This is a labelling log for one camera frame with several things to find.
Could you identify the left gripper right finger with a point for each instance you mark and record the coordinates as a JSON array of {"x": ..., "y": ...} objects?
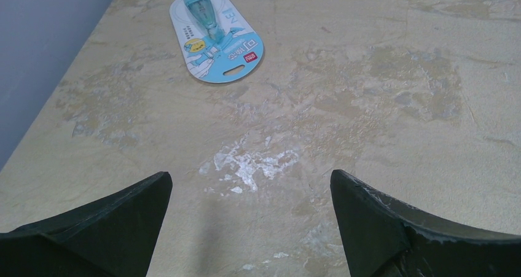
[{"x": 384, "y": 236}]

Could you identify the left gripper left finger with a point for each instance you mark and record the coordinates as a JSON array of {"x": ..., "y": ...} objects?
[{"x": 112, "y": 236}]

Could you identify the blue white blister package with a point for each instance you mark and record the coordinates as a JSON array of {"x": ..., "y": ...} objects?
[{"x": 218, "y": 45}]

